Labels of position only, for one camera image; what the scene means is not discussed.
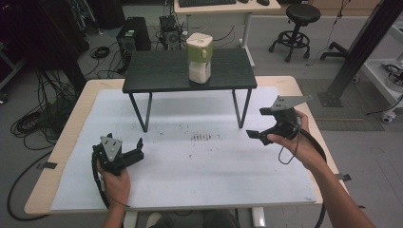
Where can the light wooden table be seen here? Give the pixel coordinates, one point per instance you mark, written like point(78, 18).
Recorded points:
point(74, 126)

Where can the white desk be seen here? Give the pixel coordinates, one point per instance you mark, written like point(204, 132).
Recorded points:
point(221, 9)

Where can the black round stool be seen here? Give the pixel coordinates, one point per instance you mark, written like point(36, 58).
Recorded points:
point(302, 13)

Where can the black computer mouse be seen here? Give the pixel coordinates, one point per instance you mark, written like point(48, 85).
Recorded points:
point(263, 2)

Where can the grey floor mat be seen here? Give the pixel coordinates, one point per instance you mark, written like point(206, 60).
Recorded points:
point(359, 95)

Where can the white table mat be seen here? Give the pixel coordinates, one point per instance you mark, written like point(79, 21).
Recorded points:
point(190, 180)

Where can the small black shelf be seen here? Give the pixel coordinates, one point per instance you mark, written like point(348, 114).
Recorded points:
point(158, 72)

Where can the black computer tower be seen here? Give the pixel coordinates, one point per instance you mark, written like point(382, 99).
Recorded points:
point(139, 34)

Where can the person's right hand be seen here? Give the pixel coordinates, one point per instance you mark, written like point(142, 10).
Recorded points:
point(304, 152)

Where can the person's left hand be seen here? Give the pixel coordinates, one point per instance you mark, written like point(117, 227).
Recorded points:
point(117, 188)

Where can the beige and green container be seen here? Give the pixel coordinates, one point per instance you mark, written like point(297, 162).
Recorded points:
point(199, 50)

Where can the grey metal frame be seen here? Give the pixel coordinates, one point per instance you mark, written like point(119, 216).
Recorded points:
point(12, 71)

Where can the black tape piece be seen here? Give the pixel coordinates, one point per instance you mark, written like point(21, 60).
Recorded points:
point(50, 165)

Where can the open computer case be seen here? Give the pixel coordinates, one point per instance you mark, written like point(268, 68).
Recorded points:
point(169, 35)

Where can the white cart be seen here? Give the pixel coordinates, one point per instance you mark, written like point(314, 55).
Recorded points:
point(377, 76)

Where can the black metal post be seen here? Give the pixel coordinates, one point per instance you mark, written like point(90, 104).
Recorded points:
point(364, 44)

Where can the black keyboard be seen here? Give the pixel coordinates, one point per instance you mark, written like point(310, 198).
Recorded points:
point(206, 2)

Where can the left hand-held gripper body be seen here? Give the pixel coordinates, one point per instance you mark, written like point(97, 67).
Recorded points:
point(111, 155)

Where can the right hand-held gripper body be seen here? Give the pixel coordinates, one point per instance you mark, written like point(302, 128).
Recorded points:
point(286, 126)

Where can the grey tape piece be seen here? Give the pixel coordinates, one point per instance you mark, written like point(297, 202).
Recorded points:
point(344, 177)

